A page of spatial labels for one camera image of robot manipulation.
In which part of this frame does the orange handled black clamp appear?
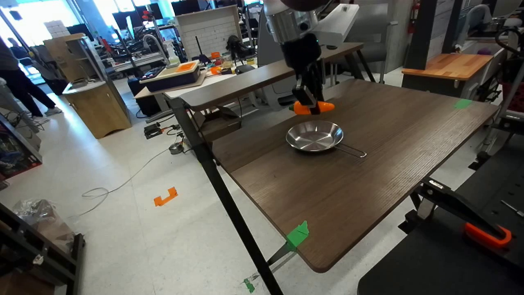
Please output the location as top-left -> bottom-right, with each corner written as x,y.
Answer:
416,177 -> 516,254

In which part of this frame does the white side table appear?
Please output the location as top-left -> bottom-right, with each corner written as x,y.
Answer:
134,71 -> 235,120

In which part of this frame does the clear plastic bag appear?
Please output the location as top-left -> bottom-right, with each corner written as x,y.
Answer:
14,197 -> 77,256

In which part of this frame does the grey office chair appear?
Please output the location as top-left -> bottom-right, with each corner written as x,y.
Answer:
255,0 -> 324,110
348,2 -> 401,85

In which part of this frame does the butcher block wooden table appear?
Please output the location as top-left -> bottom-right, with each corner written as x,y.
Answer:
401,51 -> 496,97

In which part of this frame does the black power strip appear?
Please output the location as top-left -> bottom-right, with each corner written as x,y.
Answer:
142,121 -> 165,141

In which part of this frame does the black tray with orange contents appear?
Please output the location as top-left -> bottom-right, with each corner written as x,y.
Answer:
139,59 -> 203,94

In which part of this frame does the white spray bottle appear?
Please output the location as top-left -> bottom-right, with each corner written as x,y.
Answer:
163,40 -> 181,69

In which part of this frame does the white pegboard panel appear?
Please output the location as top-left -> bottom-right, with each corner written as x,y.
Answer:
175,5 -> 242,61

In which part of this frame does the black pillar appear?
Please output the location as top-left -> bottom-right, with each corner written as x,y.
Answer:
404,0 -> 439,71

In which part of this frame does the person in dark trousers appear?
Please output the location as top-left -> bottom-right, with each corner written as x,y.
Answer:
0,36 -> 62,120

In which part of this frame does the black metal equipment stand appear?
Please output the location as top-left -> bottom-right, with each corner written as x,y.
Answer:
471,10 -> 524,171

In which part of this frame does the small orange object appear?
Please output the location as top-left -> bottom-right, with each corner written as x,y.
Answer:
208,51 -> 226,77

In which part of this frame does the orange toy carrot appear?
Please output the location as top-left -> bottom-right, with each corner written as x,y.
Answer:
291,99 -> 337,118

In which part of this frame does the orange floor tape mark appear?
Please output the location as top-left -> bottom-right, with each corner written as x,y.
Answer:
152,185 -> 180,208

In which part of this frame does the grey wrist camera bar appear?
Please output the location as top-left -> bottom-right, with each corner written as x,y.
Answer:
311,2 -> 363,49

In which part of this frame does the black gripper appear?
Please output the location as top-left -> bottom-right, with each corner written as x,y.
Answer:
278,31 -> 326,117

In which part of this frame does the white floor cable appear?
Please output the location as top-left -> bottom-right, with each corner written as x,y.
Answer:
80,146 -> 172,217

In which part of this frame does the small silver frying pan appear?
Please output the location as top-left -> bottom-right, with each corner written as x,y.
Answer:
283,118 -> 370,161

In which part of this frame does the cluttered storage shelf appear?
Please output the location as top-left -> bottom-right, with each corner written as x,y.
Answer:
0,84 -> 46,182

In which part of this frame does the raised wooden shelf board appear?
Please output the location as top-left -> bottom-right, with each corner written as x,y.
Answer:
178,41 -> 365,112

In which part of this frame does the light wooden cabinet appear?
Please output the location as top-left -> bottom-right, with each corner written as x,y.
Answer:
60,79 -> 134,141

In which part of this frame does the black metal table leg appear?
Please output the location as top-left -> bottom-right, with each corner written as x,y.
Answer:
345,48 -> 378,85
167,97 -> 285,295

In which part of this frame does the tall cardboard box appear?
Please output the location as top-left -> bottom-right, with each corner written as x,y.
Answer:
42,33 -> 91,85

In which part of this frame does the black perforated breadboard table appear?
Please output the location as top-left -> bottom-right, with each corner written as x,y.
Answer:
357,136 -> 524,295

